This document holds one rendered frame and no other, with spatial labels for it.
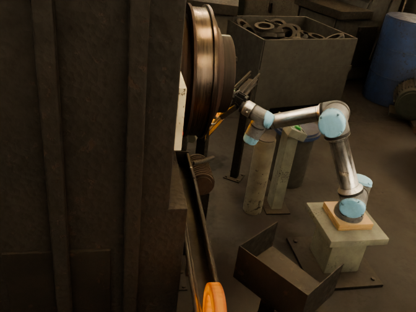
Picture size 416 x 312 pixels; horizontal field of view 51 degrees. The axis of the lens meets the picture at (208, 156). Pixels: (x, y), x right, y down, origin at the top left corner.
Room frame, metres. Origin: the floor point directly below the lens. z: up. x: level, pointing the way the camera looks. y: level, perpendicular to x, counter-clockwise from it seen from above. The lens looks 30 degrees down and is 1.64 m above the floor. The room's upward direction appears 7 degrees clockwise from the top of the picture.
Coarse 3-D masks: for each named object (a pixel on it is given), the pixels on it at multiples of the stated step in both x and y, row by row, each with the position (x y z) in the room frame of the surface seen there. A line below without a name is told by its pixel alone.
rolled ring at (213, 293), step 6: (210, 282) 0.86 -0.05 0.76; (216, 282) 0.86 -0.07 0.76; (210, 288) 0.83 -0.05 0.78; (216, 288) 0.82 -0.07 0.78; (222, 288) 0.83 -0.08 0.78; (204, 294) 0.88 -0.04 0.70; (210, 294) 0.82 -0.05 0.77; (216, 294) 0.80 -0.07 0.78; (222, 294) 0.81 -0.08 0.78; (204, 300) 0.87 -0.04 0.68; (210, 300) 0.81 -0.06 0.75; (216, 300) 0.78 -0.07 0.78; (222, 300) 0.79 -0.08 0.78; (204, 306) 0.86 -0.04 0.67; (210, 306) 0.86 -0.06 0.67; (216, 306) 0.77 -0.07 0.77; (222, 306) 0.77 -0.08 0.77
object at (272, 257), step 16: (272, 224) 1.20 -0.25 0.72; (256, 240) 1.14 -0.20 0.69; (272, 240) 1.22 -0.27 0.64; (240, 256) 1.06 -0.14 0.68; (256, 256) 1.16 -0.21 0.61; (272, 256) 1.17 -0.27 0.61; (240, 272) 1.06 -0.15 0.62; (256, 272) 1.02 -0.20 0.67; (272, 272) 0.98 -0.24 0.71; (288, 272) 1.11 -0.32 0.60; (304, 272) 1.12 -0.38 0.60; (336, 272) 1.02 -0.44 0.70; (256, 288) 1.01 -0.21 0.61; (272, 288) 0.97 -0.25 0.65; (288, 288) 0.94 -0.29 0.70; (304, 288) 1.05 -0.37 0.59; (320, 288) 0.96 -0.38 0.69; (272, 304) 0.96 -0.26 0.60; (288, 304) 0.93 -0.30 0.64; (304, 304) 0.90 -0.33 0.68; (320, 304) 0.99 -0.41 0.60
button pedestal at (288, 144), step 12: (288, 132) 2.22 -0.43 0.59; (300, 132) 2.23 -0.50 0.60; (288, 144) 2.29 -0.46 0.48; (288, 156) 2.30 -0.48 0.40; (276, 168) 2.34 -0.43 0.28; (288, 168) 2.30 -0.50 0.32; (276, 180) 2.31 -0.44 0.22; (276, 192) 2.29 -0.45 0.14; (264, 204) 2.33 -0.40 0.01; (276, 204) 2.29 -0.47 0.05
